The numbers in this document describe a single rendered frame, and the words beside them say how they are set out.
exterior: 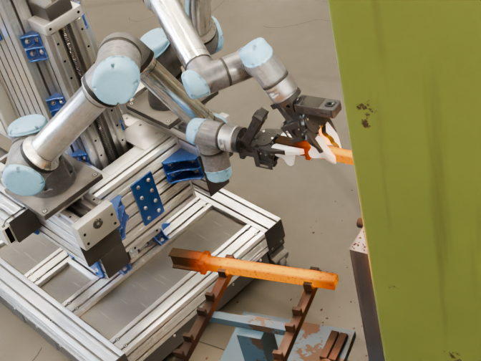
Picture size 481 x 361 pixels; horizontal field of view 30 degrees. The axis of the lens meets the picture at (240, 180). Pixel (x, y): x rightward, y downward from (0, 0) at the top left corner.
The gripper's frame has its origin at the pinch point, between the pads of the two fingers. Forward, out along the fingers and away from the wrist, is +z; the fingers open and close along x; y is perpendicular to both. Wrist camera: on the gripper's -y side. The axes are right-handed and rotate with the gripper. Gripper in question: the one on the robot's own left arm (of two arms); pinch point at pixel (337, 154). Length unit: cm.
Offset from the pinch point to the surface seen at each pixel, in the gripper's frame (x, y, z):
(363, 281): 22.0, -3.5, 23.8
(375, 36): 49, -69, -42
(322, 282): 38.6, -11.0, 9.2
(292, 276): 39.3, -5.0, 5.5
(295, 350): 39.7, 11.7, 27.3
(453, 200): 49, -63, -10
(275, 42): -182, 168, 20
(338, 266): -48, 81, 69
